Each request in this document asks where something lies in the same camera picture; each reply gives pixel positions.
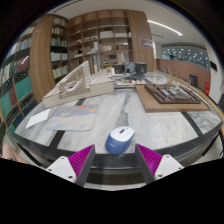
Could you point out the person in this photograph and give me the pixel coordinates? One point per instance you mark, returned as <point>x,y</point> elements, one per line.
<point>11,156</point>

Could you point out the long ceiling light strip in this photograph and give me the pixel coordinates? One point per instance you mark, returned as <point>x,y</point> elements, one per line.
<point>165,27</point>

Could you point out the wooden shelf unit with boxes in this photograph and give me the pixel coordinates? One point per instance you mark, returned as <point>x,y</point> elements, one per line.
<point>106,36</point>

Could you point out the flat wooden base board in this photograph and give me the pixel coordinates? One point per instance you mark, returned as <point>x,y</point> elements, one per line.
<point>150,103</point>

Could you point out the black wall screen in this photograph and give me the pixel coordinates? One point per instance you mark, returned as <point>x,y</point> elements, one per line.
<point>213,65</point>

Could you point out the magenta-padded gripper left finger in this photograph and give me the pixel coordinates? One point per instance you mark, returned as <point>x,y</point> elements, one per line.
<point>63,166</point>

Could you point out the wall poster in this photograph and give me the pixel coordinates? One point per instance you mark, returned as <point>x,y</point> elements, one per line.
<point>146,42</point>

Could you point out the white paper sheet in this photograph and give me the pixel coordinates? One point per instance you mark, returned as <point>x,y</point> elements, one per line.
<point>37,118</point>

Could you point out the grey architectural model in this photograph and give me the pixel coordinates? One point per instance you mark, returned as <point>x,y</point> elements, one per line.
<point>135,68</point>

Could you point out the clear acrylic architectural model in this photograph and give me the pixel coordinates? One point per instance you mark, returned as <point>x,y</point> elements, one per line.
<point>156,78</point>

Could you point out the wooden bookshelf with books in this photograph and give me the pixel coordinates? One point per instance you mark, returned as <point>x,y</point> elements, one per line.
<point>40,60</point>

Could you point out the pastel printed mouse pad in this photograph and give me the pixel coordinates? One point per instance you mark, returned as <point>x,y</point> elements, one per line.
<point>73,117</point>

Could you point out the dark brown architectural model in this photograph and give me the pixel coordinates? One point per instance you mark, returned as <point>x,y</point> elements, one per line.
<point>171,93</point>

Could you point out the blue and white computer mouse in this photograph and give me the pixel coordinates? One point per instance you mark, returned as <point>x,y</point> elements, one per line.
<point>119,141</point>

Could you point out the group of small ceiling lights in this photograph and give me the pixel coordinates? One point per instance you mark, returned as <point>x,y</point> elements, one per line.
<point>186,54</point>

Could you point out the white architectural model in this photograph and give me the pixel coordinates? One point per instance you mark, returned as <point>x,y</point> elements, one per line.
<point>78,87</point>

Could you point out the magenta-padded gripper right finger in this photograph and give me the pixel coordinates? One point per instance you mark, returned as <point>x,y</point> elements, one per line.
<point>166,166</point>

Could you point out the red standing sign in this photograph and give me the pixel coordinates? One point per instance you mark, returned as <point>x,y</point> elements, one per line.
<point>207,88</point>

